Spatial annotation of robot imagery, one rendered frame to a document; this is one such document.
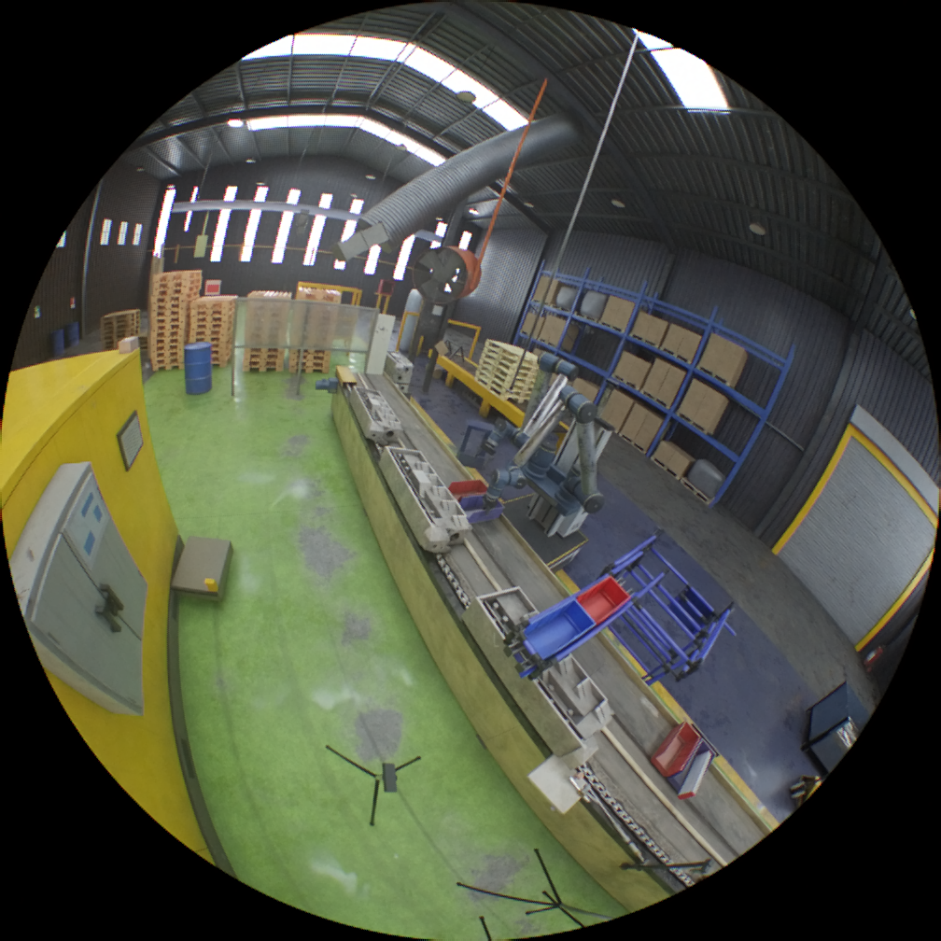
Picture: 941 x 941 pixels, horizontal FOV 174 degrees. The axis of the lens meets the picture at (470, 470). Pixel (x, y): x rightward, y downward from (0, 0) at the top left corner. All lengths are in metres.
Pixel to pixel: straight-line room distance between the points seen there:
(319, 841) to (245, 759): 0.69
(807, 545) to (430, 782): 11.15
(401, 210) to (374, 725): 7.50
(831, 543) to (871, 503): 1.86
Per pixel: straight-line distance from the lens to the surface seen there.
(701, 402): 10.13
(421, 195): 7.17
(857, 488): 11.70
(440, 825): 2.42
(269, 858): 2.52
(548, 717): 1.66
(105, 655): 1.50
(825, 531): 11.64
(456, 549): 2.28
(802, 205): 9.97
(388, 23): 10.75
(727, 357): 10.20
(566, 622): 1.60
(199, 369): 6.42
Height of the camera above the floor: 2.34
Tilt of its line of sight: 30 degrees down
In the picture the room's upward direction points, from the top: 20 degrees clockwise
